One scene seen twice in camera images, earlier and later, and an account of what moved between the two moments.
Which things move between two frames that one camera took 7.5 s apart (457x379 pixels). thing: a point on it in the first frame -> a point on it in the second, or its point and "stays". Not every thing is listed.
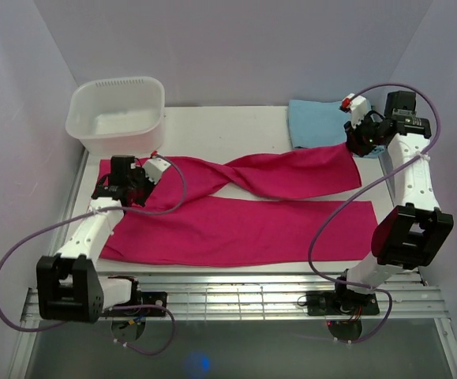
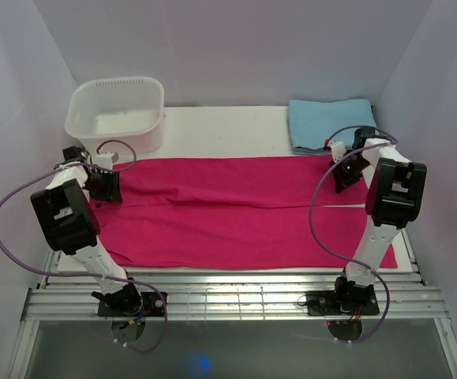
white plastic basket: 121,117 stays
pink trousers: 210,216 stays
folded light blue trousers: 319,123 stays
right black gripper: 353,140 -> 342,181
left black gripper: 140,172 -> 112,190
